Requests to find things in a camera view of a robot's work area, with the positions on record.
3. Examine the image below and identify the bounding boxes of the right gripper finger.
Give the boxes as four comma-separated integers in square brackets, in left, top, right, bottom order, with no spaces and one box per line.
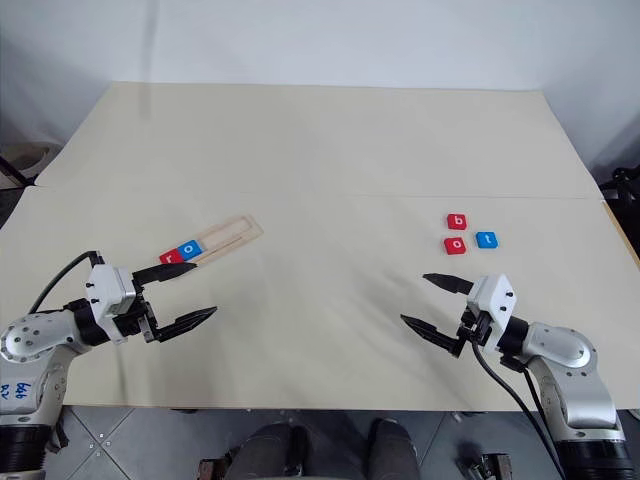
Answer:
[399,313,464,360]
[421,272,473,298]

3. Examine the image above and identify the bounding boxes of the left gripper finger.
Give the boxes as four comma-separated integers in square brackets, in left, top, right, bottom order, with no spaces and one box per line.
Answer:
[131,261,197,288]
[149,305,220,345]

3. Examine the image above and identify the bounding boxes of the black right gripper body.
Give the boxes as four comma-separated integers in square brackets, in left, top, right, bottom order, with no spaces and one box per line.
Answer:
[456,306,494,352]

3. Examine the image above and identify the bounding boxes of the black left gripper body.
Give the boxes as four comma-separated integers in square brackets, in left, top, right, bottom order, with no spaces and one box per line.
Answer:
[112,284,162,346]

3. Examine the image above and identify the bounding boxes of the blue letter tile o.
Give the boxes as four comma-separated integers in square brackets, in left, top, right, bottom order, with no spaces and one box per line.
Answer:
[177,240,207,262]

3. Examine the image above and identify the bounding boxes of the wooden letter tray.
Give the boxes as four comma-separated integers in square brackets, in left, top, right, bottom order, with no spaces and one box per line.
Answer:
[152,214,265,267]

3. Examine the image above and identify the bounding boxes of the dark rounded shape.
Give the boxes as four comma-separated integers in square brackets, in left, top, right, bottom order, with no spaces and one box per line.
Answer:
[238,421,309,480]
[368,418,417,480]

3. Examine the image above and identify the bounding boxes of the metal floor fixture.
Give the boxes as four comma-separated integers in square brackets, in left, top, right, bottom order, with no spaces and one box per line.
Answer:
[458,449,512,480]

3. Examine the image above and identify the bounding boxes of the black stand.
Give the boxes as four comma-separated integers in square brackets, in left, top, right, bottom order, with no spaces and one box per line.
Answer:
[597,164,640,207]

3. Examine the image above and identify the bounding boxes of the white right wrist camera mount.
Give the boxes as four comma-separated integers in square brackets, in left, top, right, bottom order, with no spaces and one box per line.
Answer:
[465,273,520,349]

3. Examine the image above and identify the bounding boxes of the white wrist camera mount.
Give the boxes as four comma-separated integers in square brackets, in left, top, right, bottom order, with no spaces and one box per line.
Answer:
[85,264,139,322]
[465,273,520,349]

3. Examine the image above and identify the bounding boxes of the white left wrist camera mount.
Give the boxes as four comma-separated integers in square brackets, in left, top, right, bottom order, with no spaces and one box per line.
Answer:
[85,264,139,322]

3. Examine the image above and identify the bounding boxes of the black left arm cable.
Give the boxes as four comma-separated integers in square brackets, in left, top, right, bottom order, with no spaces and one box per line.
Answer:
[27,249,106,316]

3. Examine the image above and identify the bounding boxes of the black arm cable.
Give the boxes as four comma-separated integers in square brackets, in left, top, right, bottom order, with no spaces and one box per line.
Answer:
[519,367,557,442]
[27,249,106,316]
[469,342,571,480]

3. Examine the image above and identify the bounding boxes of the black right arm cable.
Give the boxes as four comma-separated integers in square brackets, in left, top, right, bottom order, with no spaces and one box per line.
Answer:
[469,342,571,480]
[519,367,557,442]

